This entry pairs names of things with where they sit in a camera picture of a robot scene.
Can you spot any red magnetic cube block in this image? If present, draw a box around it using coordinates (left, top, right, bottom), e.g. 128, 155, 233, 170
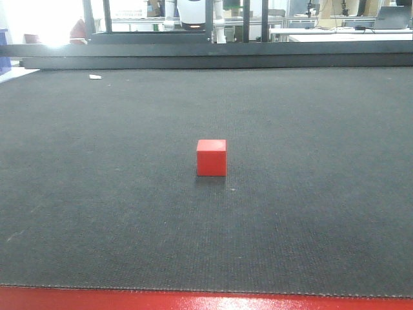
196, 139, 227, 177

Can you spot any dark grey fabric mat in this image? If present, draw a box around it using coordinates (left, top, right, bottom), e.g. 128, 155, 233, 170
1, 67, 412, 298

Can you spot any small white paper scrap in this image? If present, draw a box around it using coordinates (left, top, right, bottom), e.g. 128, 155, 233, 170
89, 74, 102, 80

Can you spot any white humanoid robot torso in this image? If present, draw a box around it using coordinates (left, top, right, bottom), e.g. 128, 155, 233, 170
163, 0, 227, 44

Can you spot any white lab table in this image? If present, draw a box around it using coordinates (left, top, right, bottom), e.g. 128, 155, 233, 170
269, 28, 412, 43

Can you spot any red cloth bag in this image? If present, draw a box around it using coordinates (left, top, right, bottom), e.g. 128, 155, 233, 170
70, 19, 87, 45

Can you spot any blue plastic crate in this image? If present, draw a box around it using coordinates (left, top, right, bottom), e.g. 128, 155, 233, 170
0, 28, 13, 74

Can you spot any grey laptop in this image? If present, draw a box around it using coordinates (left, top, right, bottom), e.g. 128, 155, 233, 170
373, 6, 411, 30

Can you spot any black metal frame rack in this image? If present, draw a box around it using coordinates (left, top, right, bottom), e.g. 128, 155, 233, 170
1, 1, 412, 70

